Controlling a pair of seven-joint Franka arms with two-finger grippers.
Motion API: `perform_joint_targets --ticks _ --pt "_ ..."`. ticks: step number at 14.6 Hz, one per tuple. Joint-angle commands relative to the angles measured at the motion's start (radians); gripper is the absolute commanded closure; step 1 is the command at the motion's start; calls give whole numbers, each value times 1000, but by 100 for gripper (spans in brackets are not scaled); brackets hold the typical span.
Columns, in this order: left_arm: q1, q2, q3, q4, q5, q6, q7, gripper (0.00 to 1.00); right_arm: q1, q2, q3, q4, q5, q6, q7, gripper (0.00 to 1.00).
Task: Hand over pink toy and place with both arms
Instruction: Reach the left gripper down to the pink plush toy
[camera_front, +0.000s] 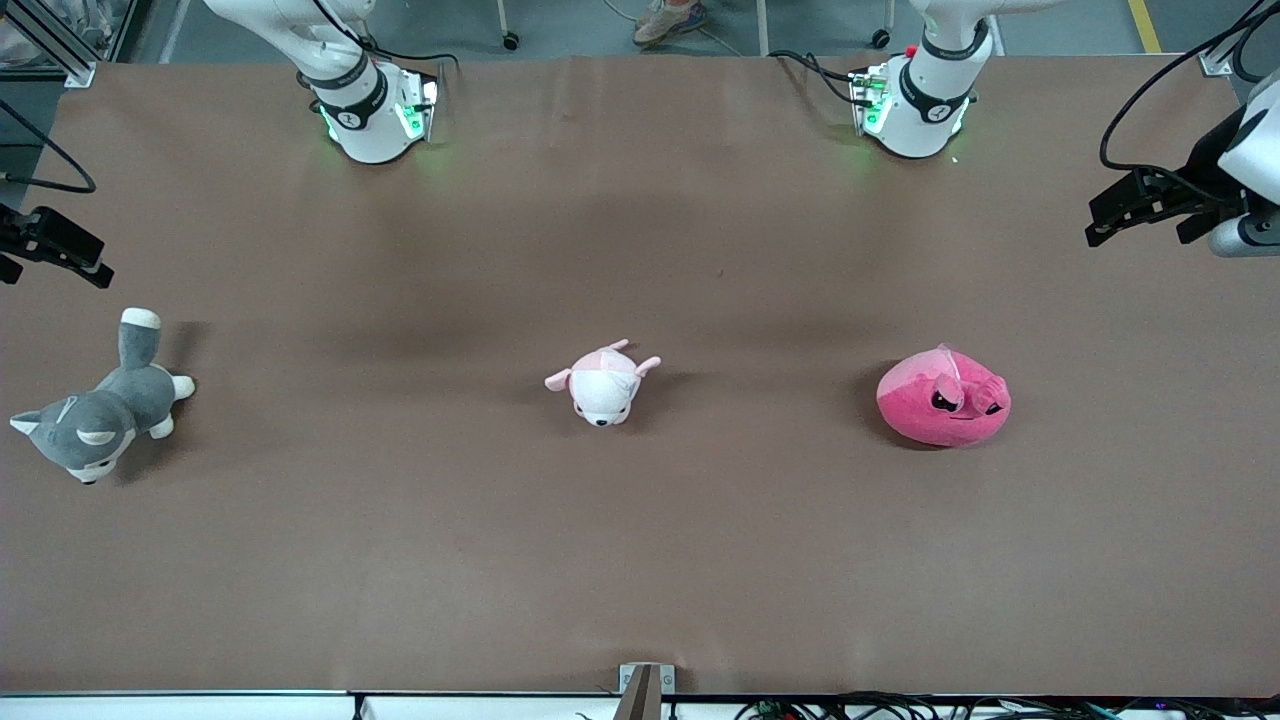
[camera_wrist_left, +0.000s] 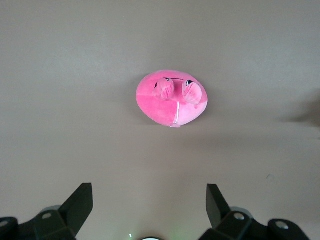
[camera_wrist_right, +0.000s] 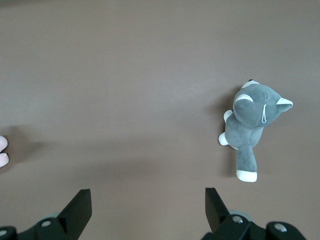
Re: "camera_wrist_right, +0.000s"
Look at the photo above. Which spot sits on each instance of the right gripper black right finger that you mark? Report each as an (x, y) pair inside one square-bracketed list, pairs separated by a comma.
[(217, 215)]

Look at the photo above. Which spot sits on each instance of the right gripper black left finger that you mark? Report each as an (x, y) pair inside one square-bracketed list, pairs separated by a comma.
[(72, 215)]

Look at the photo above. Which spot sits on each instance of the pale pink small plush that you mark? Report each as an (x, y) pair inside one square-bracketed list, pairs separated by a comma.
[(2, 157)]

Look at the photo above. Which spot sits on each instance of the grey white husky plush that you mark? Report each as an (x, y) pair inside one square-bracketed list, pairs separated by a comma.
[(245, 112)]

